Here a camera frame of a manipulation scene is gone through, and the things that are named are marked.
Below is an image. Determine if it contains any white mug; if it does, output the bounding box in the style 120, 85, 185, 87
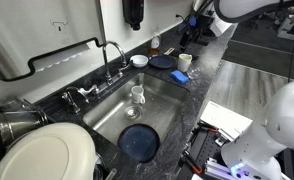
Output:
131, 86, 146, 104

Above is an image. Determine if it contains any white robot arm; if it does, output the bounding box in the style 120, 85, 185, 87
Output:
214, 0, 294, 180

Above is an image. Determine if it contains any cream mug on counter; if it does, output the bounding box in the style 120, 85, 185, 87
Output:
178, 54, 192, 72

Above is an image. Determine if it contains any stainless steel sink basin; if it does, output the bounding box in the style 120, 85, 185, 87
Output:
83, 73, 189, 144

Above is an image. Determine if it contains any sink drain strainer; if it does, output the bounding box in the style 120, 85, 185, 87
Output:
124, 106, 143, 120

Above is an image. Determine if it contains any small white bowl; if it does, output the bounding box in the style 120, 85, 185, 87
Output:
130, 55, 148, 68

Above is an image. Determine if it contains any dark blue plate on counter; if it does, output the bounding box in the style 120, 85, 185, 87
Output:
149, 55, 175, 69

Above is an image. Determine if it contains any blue sponge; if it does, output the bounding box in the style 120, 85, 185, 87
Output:
171, 70, 189, 84

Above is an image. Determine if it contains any chrome gooseneck faucet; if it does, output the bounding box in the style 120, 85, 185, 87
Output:
93, 41, 131, 95

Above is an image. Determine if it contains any dish soap bottle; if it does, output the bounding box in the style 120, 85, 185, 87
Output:
150, 29, 161, 55

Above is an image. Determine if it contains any clear glass lid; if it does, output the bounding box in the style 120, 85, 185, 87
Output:
187, 66, 201, 80

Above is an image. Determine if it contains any dark blue plate in sink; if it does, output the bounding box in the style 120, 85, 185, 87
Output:
117, 124, 160, 163

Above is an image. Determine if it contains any small chrome side tap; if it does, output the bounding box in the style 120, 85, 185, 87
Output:
62, 87, 89, 114

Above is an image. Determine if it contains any black orange clamp tool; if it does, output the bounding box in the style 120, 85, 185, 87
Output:
182, 150, 202, 175

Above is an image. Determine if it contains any white paper sheet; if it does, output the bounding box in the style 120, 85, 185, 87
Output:
200, 101, 252, 141

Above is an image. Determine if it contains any large cream plate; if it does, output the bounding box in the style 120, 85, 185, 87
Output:
0, 123, 96, 180

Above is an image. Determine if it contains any stainless steel pot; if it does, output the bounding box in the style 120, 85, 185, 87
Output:
0, 98, 48, 148

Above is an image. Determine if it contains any paper towel dispenser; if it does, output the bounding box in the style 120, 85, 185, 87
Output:
0, 0, 105, 81

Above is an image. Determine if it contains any black wall soap dispenser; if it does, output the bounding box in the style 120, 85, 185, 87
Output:
122, 0, 144, 31

